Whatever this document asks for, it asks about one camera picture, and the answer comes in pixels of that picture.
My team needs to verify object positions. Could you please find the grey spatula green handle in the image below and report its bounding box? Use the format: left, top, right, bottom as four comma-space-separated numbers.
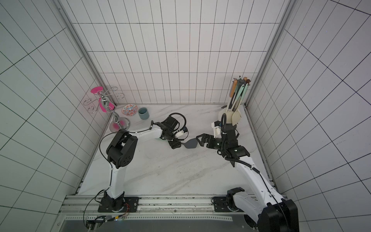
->
182, 138, 199, 149

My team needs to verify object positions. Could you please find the cream spatula green handle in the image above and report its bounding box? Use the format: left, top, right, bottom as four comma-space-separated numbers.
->
232, 84, 248, 126

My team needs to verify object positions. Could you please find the cream slotted turner green handle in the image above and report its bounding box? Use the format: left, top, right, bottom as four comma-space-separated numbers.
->
218, 79, 246, 123

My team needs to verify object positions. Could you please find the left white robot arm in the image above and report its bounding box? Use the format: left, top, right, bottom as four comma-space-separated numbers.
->
98, 113, 188, 213

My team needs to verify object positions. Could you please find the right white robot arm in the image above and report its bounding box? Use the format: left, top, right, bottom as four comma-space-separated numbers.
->
196, 121, 300, 232

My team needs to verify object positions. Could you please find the dark grey utensil rack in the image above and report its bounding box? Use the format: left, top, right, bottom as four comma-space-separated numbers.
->
219, 77, 251, 128

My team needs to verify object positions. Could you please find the teal ceramic cup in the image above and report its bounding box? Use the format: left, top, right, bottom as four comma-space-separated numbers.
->
138, 107, 149, 120

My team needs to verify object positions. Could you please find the patterned small bowl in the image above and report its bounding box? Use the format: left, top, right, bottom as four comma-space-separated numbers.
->
121, 104, 138, 117

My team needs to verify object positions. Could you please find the chrome cup tree stand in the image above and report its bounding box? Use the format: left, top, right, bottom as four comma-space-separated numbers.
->
83, 87, 130, 132

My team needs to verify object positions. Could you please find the pink cup on stand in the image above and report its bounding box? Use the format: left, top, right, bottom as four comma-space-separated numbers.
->
90, 87, 116, 113

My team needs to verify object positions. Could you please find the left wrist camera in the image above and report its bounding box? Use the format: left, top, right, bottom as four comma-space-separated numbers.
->
175, 130, 185, 138

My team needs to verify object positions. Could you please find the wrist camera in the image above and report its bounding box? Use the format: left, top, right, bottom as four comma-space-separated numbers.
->
212, 121, 222, 138
175, 130, 185, 138

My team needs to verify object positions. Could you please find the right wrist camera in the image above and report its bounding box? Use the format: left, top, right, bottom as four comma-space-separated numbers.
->
212, 121, 222, 138

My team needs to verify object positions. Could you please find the cream spoon wooden handle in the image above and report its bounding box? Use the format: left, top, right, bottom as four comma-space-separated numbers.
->
221, 78, 238, 114

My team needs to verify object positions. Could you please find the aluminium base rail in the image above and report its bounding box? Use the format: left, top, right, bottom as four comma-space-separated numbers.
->
52, 194, 243, 232

